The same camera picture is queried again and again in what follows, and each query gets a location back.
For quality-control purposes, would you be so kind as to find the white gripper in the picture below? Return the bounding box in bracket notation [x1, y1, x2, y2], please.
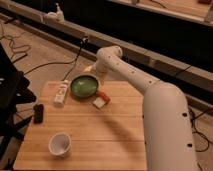
[84, 62, 106, 86]

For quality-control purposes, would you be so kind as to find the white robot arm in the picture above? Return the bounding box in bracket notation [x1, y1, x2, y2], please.
[91, 46, 199, 171]

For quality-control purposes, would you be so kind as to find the green ceramic bowl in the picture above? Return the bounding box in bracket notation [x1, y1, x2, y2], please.
[70, 75, 99, 98]

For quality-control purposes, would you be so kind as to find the orange red small object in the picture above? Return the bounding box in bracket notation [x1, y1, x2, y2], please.
[96, 91, 110, 103]

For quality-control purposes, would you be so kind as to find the white remote control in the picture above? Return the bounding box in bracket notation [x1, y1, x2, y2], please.
[54, 80, 69, 105]

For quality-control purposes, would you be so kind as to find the wooden board table top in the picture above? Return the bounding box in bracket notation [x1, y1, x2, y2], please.
[14, 81, 147, 171]

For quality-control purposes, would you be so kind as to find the black rectangular device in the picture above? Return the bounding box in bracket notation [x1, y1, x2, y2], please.
[34, 104, 44, 124]

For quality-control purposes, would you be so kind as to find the white paper cup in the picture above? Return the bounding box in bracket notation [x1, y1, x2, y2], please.
[48, 132, 71, 157]

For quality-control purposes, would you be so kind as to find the black chair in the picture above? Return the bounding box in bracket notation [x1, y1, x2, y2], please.
[0, 43, 36, 160]

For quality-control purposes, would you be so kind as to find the black cable on floor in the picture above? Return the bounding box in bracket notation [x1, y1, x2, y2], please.
[23, 36, 90, 81]

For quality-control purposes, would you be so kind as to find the white object on rail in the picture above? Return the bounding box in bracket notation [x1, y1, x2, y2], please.
[44, 3, 65, 22]

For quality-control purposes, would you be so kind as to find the long metal rail beam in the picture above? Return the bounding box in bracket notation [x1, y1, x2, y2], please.
[0, 0, 213, 115]

